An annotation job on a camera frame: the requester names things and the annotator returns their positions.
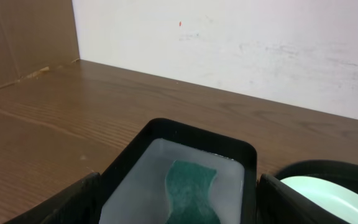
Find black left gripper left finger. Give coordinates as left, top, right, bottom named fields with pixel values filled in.
left=6, top=172, right=101, bottom=224

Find black round tray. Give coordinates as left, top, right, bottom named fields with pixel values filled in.
left=274, top=160, right=358, bottom=194

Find green yellow sponge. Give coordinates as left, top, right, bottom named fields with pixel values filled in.
left=165, top=160, right=221, bottom=224

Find black rectangular tray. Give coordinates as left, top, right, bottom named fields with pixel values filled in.
left=99, top=118, right=257, bottom=223

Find light green plate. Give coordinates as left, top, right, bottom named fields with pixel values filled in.
left=281, top=176, right=358, bottom=223

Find cardboard panel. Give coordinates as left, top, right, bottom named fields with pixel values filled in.
left=0, top=0, right=80, bottom=87

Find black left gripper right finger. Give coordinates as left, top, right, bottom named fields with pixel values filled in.
left=256, top=174, right=347, bottom=224

